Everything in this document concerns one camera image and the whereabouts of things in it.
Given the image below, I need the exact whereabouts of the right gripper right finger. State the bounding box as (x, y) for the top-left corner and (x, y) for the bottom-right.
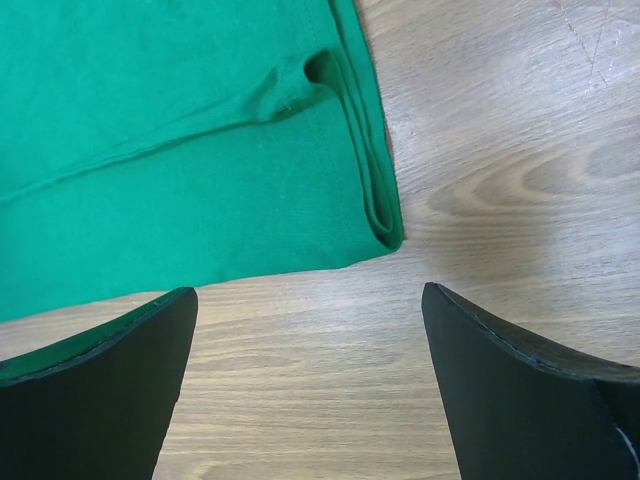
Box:
(422, 283), (639, 479)

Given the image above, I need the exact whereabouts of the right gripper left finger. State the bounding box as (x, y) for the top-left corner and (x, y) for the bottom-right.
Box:
(1, 288), (198, 479)

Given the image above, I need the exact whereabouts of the green t shirt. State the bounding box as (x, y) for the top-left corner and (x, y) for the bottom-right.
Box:
(1, 1), (404, 321)

